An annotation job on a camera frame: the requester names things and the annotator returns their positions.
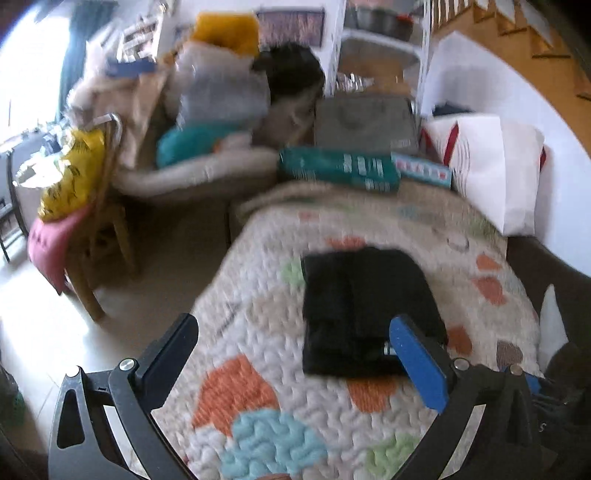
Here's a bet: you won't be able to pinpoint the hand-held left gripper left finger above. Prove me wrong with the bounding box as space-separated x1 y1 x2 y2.
47 313 200 480

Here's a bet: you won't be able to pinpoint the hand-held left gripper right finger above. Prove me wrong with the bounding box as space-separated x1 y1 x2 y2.
389 315 542 480

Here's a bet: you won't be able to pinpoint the black pants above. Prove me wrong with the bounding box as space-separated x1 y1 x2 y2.
301 247 450 378

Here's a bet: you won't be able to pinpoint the quilted patterned blanket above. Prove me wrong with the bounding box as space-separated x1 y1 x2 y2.
151 180 544 480

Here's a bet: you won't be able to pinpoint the wooden chair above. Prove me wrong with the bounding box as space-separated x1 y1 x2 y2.
64 113 140 323

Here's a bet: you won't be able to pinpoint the pink seat cushion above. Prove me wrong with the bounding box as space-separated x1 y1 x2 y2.
27 209 92 295

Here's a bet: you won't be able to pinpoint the green patterned object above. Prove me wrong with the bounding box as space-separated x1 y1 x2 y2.
0 364 25 426

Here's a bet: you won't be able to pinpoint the light blue box coloured shapes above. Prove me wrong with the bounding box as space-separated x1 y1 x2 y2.
392 152 453 190

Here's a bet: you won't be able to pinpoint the yellow plastic bag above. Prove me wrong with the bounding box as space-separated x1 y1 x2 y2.
38 128 107 222

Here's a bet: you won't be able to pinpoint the teal cushion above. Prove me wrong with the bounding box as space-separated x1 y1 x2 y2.
156 124 253 169

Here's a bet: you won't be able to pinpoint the white tote bag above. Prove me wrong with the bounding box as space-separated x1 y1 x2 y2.
422 113 549 238

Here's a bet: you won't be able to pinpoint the dark metal chair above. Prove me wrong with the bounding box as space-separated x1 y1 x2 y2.
0 148 29 262

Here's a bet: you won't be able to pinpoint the green cardboard box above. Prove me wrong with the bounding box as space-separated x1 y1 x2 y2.
277 147 402 193

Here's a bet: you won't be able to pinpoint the grey laptop bag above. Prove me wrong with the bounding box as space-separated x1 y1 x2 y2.
314 96 422 156

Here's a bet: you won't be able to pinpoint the dark blue cloth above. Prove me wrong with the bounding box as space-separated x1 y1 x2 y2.
431 102 472 117

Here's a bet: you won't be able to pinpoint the grey plastic bag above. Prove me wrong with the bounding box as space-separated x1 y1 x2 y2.
177 45 271 131

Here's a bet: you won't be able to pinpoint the blue and white box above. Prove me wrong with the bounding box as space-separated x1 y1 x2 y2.
105 59 158 78

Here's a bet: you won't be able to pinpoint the dark cloth pile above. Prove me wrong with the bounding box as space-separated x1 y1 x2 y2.
253 43 325 104

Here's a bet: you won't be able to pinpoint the yellow cloth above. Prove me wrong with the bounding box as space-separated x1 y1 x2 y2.
191 13 260 57

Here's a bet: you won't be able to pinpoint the white shelf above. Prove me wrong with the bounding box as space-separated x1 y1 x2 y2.
329 0 433 101

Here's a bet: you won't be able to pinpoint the dark teal curtain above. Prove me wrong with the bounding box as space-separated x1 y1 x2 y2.
59 0 122 118

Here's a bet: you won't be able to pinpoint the metal pot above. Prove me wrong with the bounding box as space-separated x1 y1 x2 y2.
345 4 426 38

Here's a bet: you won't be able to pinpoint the wooden staircase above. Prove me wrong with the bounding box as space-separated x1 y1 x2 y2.
431 0 591 139

